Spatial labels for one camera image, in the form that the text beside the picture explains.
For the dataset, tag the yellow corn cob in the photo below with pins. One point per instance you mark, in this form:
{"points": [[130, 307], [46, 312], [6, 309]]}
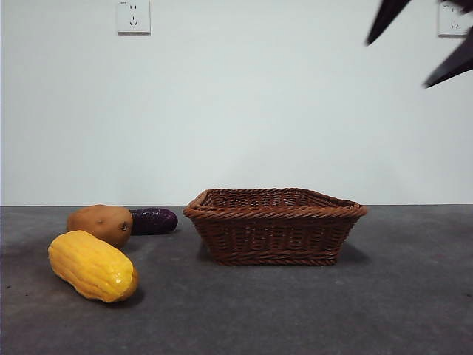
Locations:
{"points": [[90, 264]]}

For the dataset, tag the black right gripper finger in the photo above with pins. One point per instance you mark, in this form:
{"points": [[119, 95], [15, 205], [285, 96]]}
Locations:
{"points": [[388, 16], [456, 64]]}

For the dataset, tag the brown woven wicker basket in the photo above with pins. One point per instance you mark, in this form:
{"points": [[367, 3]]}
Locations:
{"points": [[273, 236]]}

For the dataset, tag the purple eggplant with green stem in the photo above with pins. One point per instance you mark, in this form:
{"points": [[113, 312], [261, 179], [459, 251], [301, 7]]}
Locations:
{"points": [[155, 221]]}

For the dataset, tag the brown potato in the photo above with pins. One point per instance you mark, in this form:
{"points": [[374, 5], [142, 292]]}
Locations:
{"points": [[98, 222]]}

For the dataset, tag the white wall socket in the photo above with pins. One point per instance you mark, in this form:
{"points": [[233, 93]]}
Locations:
{"points": [[133, 16], [452, 24]]}

